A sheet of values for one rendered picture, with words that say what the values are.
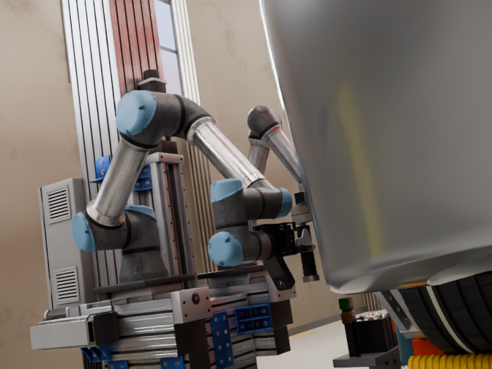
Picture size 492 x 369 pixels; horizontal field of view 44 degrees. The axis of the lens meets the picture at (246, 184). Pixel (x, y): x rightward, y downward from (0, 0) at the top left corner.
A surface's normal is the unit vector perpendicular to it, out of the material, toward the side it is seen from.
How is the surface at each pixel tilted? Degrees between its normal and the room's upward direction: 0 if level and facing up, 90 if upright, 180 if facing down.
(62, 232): 90
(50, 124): 90
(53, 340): 90
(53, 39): 90
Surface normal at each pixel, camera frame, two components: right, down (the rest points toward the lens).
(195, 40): 0.80, -0.20
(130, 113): -0.67, -0.09
